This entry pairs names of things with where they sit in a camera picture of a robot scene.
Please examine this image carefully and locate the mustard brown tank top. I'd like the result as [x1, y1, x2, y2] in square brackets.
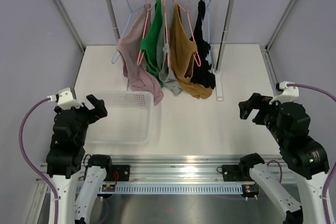
[170, 2, 212, 99]

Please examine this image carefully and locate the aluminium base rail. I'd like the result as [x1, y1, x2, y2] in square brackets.
[111, 155, 241, 184]

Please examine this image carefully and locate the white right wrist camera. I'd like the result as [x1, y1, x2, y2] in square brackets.
[269, 81, 299, 105]

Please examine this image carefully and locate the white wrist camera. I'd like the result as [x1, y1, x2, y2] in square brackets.
[269, 81, 299, 105]
[47, 88, 83, 110]

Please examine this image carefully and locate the light blue hanger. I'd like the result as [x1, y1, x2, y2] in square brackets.
[206, 0, 213, 65]
[111, 0, 148, 65]

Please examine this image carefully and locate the mauve tank top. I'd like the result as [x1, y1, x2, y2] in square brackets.
[117, 7, 164, 106]

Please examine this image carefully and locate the white plastic basket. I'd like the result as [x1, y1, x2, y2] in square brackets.
[86, 91, 154, 144]

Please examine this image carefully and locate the black tank top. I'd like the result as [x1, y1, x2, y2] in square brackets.
[191, 0, 215, 89]

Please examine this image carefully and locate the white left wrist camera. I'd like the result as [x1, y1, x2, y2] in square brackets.
[47, 88, 83, 110]

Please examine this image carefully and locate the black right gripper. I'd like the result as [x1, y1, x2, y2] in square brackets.
[238, 92, 289, 145]

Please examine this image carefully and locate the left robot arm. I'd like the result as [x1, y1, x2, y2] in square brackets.
[46, 94, 114, 223]

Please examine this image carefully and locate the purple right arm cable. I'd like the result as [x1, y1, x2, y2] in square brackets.
[287, 83, 336, 224]

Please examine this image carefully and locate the green tank top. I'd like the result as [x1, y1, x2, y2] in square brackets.
[140, 0, 163, 87]

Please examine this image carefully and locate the white slotted cable duct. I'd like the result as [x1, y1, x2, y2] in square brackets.
[99, 184, 243, 195]

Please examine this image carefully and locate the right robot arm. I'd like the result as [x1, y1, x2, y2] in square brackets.
[238, 91, 335, 223]

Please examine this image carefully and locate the grey tank top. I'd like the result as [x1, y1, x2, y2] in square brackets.
[156, 22, 183, 96]

